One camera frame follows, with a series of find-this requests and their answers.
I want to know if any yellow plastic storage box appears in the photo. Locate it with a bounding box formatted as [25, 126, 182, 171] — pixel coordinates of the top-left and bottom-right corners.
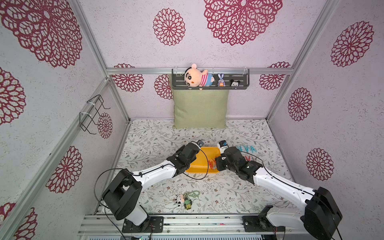
[186, 147, 221, 174]

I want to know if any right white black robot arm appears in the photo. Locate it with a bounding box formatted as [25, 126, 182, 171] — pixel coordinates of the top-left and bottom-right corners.
[216, 146, 343, 240]

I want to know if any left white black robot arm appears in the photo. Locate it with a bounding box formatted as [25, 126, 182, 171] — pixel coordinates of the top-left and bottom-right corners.
[102, 140, 204, 226]

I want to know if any green square pillow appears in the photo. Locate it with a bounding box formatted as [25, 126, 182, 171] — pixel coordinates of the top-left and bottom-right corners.
[173, 90, 229, 129]

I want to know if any black white mouse figure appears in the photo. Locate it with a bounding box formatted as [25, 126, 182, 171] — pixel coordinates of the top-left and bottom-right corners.
[231, 80, 241, 87]

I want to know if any small blue bunny figure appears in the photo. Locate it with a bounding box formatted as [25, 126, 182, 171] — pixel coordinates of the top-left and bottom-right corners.
[218, 74, 226, 87]

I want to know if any pink boy plush doll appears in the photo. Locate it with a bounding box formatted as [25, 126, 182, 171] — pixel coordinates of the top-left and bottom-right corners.
[184, 64, 215, 90]

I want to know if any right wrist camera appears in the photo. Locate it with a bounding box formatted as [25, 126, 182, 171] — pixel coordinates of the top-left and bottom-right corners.
[218, 140, 228, 150]

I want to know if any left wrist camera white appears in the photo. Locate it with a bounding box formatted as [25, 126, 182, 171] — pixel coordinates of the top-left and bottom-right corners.
[197, 140, 204, 148]

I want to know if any cow plush keychain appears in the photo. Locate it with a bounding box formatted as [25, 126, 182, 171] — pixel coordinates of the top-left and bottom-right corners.
[175, 194, 185, 207]

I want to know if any green toy keychain with chain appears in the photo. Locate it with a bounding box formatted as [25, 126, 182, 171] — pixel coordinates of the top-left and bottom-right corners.
[183, 191, 200, 210]

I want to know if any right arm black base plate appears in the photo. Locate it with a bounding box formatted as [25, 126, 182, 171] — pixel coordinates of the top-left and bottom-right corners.
[242, 216, 286, 233]

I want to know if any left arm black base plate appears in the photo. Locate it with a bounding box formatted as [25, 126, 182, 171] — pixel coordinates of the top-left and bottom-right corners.
[122, 216, 164, 234]

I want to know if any dark metal wall shelf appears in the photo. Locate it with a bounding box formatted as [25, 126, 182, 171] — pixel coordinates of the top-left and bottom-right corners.
[171, 69, 250, 90]

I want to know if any black wire wall rack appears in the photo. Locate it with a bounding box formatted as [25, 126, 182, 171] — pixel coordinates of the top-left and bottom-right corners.
[79, 94, 110, 135]

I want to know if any aluminium front rail frame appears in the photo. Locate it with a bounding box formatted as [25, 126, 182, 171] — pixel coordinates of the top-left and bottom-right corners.
[75, 214, 313, 240]

